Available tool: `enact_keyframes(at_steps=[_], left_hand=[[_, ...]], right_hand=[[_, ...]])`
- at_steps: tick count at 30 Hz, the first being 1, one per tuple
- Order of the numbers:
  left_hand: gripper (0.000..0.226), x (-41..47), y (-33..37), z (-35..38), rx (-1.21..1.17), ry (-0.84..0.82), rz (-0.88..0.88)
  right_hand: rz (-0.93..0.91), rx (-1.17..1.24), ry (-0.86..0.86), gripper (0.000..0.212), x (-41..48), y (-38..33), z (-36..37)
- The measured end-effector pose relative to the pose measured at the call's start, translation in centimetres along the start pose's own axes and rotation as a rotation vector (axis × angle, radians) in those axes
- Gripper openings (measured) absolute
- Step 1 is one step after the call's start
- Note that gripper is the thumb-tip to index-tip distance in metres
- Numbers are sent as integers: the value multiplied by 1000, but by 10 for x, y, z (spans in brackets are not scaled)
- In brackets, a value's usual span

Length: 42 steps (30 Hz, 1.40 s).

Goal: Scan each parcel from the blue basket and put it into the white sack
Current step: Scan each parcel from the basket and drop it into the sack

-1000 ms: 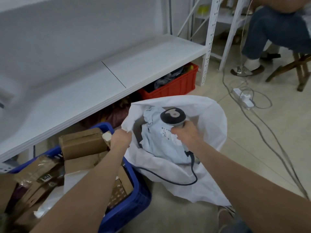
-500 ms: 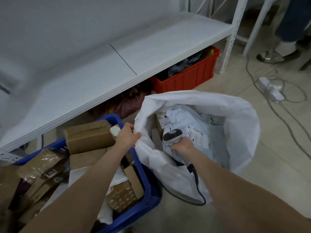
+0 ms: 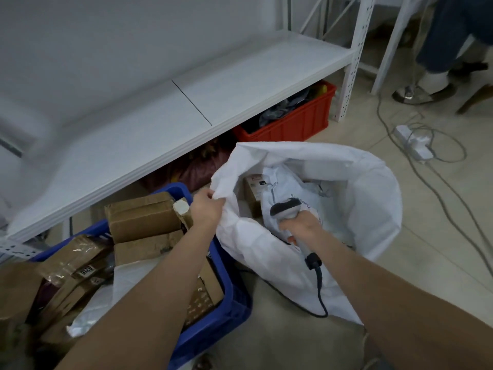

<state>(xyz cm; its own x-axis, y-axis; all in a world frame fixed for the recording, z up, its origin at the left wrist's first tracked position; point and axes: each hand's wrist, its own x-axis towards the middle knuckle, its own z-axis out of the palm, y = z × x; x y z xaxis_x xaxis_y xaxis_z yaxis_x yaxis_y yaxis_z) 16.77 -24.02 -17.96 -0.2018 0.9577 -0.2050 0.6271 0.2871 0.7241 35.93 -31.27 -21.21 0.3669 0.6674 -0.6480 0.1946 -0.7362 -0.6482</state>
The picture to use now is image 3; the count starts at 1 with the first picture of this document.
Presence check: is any person's right hand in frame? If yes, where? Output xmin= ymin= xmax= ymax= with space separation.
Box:
xmin=278 ymin=210 xmax=326 ymax=247

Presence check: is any person's left hand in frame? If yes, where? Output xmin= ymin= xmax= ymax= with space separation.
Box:
xmin=189 ymin=188 xmax=227 ymax=232

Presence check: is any grey handheld barcode scanner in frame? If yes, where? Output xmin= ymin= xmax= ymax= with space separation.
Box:
xmin=269 ymin=197 xmax=323 ymax=271

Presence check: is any small brown cardboard parcel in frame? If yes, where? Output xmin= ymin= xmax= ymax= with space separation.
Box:
xmin=244 ymin=175 xmax=270 ymax=218

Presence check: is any grey poly mailer bag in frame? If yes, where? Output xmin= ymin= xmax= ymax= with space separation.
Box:
xmin=261 ymin=165 xmax=355 ymax=251

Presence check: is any white woven sack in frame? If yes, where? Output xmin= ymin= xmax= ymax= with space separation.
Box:
xmin=211 ymin=141 xmax=403 ymax=325

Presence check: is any pile of parcels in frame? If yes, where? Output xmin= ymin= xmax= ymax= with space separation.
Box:
xmin=0 ymin=191 xmax=226 ymax=370

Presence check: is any blue plastic crate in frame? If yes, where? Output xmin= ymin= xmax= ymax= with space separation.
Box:
xmin=29 ymin=182 xmax=253 ymax=370

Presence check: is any person's right forearm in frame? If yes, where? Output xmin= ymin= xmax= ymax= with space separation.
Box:
xmin=304 ymin=231 xmax=493 ymax=370

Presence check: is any person's left forearm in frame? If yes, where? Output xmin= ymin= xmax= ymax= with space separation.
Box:
xmin=55 ymin=223 xmax=220 ymax=370

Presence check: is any dark red sack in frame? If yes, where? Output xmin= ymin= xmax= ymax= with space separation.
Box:
xmin=140 ymin=138 xmax=236 ymax=193

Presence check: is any red plastic crate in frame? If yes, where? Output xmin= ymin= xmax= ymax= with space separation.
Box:
xmin=233 ymin=80 xmax=338 ymax=143

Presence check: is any white metal shelf rack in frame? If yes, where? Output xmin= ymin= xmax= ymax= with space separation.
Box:
xmin=300 ymin=0 xmax=424 ymax=95
xmin=0 ymin=0 xmax=376 ymax=258

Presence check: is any white power strip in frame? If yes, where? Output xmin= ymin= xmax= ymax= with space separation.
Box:
xmin=392 ymin=125 xmax=435 ymax=161

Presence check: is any wooden chair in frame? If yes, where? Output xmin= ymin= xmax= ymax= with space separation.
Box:
xmin=456 ymin=83 xmax=493 ymax=115

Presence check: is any black scanner cable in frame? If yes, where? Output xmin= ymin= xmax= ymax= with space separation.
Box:
xmin=246 ymin=265 xmax=329 ymax=319

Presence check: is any grey floor cable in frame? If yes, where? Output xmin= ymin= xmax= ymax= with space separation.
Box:
xmin=375 ymin=94 xmax=493 ymax=278

